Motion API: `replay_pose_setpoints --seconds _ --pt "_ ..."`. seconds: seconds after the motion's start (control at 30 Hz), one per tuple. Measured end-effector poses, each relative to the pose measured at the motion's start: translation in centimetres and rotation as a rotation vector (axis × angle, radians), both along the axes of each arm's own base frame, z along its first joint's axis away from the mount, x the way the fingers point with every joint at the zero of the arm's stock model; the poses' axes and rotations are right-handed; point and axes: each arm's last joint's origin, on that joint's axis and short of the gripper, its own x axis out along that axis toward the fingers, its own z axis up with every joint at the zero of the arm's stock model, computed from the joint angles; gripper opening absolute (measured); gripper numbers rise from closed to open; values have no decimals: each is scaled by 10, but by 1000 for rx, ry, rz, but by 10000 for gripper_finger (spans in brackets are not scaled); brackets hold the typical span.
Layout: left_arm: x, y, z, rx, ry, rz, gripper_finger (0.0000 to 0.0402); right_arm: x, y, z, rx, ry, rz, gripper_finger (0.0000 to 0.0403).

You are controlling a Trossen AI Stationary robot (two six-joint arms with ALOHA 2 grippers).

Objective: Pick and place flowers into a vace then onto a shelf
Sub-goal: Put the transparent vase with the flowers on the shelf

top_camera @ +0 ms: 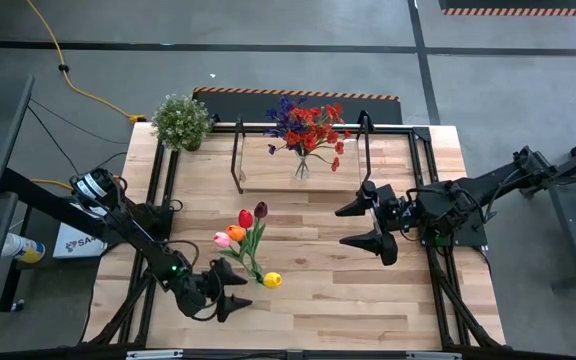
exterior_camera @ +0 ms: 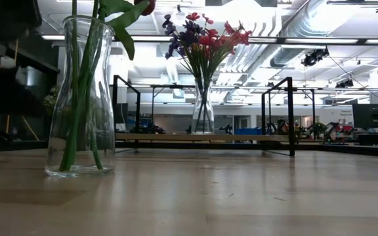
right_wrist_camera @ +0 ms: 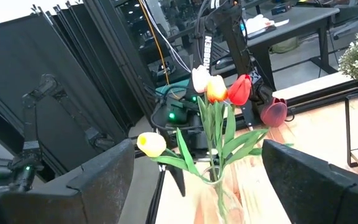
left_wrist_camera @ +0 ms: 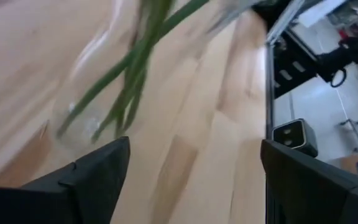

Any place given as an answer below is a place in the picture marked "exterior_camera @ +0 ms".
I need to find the wooden shelf with black frame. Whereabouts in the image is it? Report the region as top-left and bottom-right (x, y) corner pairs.
(112, 75), (296, 157)

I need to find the yellow hanging cable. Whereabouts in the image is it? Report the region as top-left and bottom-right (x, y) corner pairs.
(20, 115), (41, 142)

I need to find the black aluminium table frame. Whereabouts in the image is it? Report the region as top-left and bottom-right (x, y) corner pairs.
(0, 139), (378, 159)

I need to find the potted plant with white flowers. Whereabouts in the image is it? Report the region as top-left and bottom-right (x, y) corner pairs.
(42, 84), (62, 116)

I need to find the clear glass vase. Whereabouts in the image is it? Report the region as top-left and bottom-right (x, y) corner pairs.
(191, 77), (216, 134)
(44, 15), (116, 178)

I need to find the black background camera cluster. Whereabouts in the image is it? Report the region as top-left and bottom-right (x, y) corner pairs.
(301, 47), (330, 68)

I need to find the orange artificial tulip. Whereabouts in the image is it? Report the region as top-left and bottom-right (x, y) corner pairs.
(61, 0), (99, 171)

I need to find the maroon artificial tulip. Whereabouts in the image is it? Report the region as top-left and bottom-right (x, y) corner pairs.
(98, 0), (158, 62)

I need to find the black computer monitor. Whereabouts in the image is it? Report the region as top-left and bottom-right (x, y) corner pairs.
(352, 104), (378, 129)

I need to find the purple artificial flower bunch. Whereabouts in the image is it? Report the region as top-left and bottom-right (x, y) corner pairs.
(161, 13), (209, 134)

